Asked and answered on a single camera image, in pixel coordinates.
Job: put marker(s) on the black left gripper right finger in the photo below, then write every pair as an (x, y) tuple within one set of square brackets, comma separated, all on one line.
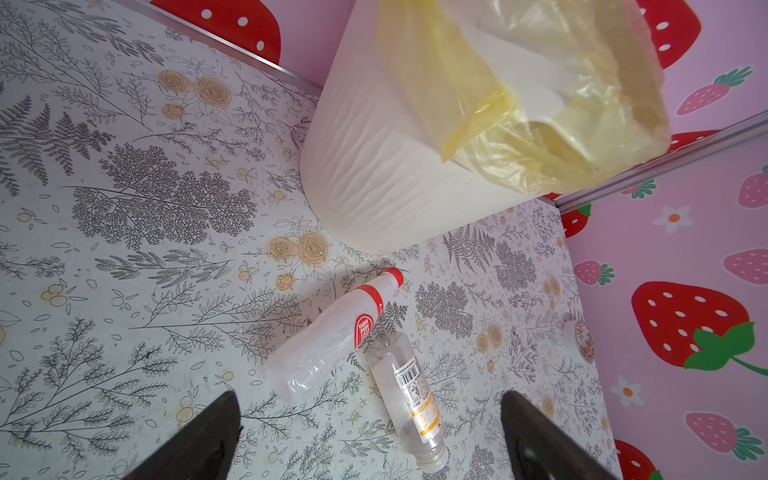
[(538, 449)]

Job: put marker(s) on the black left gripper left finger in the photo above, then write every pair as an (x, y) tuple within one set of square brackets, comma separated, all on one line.
[(203, 449)]

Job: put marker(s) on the white bottle red cap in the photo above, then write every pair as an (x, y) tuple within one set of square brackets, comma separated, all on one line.
[(299, 367)]

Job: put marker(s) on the clear bottle orange white label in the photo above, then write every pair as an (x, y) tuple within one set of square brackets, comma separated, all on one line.
[(409, 401)]

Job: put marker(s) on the cream plastic waste bin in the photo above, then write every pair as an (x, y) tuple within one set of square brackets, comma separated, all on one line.
[(367, 169)]

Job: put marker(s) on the yellow bin liner bag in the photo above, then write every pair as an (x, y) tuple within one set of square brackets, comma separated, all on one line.
[(535, 96)]

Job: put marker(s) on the right aluminium corner post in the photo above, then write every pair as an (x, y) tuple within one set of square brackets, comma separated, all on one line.
[(732, 136)]

